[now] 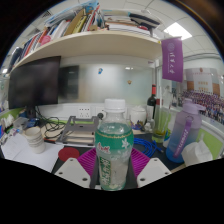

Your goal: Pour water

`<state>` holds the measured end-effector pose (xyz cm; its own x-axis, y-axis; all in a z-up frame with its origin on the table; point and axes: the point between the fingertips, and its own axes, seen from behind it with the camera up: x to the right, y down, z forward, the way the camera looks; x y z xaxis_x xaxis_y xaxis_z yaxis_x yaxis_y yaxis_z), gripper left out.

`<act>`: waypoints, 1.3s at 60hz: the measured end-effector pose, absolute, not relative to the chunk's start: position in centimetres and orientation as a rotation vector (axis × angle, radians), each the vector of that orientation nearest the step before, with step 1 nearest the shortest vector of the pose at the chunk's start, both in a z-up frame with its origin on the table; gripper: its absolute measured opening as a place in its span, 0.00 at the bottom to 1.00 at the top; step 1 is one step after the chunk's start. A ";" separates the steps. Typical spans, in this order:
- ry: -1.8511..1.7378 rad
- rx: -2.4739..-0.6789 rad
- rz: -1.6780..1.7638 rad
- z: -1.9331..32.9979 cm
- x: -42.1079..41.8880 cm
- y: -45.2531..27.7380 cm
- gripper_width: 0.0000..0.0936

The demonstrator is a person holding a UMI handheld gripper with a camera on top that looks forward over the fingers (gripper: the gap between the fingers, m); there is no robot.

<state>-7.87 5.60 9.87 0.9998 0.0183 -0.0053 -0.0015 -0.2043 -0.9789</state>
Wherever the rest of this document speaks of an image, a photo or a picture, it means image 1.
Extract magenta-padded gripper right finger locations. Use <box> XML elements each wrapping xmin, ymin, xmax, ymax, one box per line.
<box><xmin>128</xmin><ymin>147</ymin><xmax>173</xmax><ymax>189</ymax></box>

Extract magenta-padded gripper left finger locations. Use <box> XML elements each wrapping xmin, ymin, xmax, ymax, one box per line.
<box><xmin>54</xmin><ymin>147</ymin><xmax>101</xmax><ymax>189</ymax></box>

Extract green-labelled clear drink bottle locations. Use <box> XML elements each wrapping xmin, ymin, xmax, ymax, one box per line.
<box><xmin>94</xmin><ymin>98</ymin><xmax>135</xmax><ymax>192</ymax></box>

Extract purple translucent water jug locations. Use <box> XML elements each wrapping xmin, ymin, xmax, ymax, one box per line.
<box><xmin>165</xmin><ymin>98</ymin><xmax>207</xmax><ymax>164</ymax></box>

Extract black desk mat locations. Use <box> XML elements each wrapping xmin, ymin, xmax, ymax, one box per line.
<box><xmin>49</xmin><ymin>131</ymin><xmax>186</xmax><ymax>174</ymax></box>

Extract flat round red coaster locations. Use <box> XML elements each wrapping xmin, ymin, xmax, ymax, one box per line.
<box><xmin>57</xmin><ymin>146</ymin><xmax>81</xmax><ymax>163</ymax></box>

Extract blank white paper sheet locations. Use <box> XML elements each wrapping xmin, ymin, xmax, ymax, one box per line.
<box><xmin>19</xmin><ymin>142</ymin><xmax>64</xmax><ymax>173</ymax></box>

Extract grey metal laptop stand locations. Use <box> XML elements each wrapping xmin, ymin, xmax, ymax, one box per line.
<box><xmin>55</xmin><ymin>115</ymin><xmax>101</xmax><ymax>147</ymax></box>

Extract green drinking glass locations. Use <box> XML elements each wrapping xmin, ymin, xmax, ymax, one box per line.
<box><xmin>151</xmin><ymin>107</ymin><xmax>172</xmax><ymax>144</ymax></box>

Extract crumpled white tissue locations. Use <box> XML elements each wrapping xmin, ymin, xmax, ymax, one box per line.
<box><xmin>180</xmin><ymin>139</ymin><xmax>214</xmax><ymax>167</ymax></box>

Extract white lidded jar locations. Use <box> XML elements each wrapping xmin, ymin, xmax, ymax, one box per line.
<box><xmin>129</xmin><ymin>105</ymin><xmax>148</xmax><ymax>126</ymax></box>

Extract small blue box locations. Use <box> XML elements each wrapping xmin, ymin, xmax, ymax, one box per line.
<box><xmin>24</xmin><ymin>118</ymin><xmax>40</xmax><ymax>129</ymax></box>

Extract printed paper sheet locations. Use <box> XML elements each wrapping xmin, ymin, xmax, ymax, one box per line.
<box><xmin>0</xmin><ymin>133</ymin><xmax>28</xmax><ymax>160</ymax></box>

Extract dark wine bottle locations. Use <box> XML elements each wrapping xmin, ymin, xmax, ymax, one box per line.
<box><xmin>146</xmin><ymin>83</ymin><xmax>158</xmax><ymax>122</ymax></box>

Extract clear plastic box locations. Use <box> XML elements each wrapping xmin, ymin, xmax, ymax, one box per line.
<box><xmin>11</xmin><ymin>116</ymin><xmax>29</xmax><ymax>129</ymax></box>

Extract group photo poster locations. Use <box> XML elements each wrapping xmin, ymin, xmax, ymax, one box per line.
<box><xmin>173</xmin><ymin>68</ymin><xmax>224</xmax><ymax>126</ymax></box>

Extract black computer monitor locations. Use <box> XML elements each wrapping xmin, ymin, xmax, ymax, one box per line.
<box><xmin>8</xmin><ymin>55</ymin><xmax>62</xmax><ymax>110</ymax></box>

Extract purple hanging flag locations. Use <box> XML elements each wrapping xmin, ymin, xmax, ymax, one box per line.
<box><xmin>161</xmin><ymin>37</ymin><xmax>184</xmax><ymax>83</ymax></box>

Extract shelf unit with books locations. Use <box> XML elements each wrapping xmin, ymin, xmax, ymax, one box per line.
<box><xmin>6</xmin><ymin>1</ymin><xmax>164</xmax><ymax>76</ymax></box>

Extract ceiling lights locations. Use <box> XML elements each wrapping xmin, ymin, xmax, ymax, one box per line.
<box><xmin>1</xmin><ymin>22</ymin><xmax>193</xmax><ymax>74</ymax></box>

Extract coiled blue cable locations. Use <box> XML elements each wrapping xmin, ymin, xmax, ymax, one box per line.
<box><xmin>133</xmin><ymin>137</ymin><xmax>168</xmax><ymax>158</ymax></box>

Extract tangled black cables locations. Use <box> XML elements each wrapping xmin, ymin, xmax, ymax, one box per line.
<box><xmin>34</xmin><ymin>106</ymin><xmax>66</xmax><ymax>134</ymax></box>

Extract white wall socket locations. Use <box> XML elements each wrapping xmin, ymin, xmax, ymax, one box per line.
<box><xmin>95</xmin><ymin>106</ymin><xmax>106</xmax><ymax>118</ymax></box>
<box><xmin>77</xmin><ymin>106</ymin><xmax>92</xmax><ymax>119</ymax></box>

